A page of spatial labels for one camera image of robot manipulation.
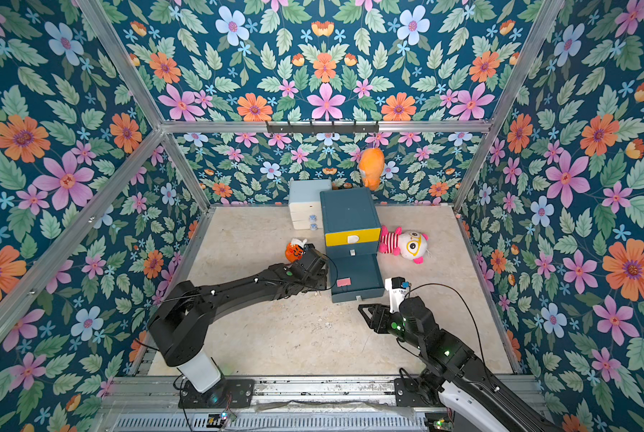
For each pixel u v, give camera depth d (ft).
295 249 3.23
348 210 2.97
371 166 3.14
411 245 3.21
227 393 2.22
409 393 2.41
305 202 3.33
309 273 2.27
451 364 1.70
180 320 1.61
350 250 2.99
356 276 3.07
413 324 1.80
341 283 3.14
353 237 2.77
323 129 3.06
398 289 2.21
